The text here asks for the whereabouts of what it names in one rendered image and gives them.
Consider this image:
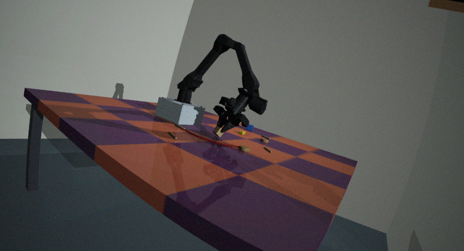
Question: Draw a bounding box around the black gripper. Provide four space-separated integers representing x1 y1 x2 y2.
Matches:
213 99 249 133

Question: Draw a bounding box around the light brown wooden block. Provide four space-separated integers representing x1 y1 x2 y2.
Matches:
212 126 223 137

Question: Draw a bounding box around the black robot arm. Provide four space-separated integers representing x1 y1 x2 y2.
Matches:
175 34 267 115

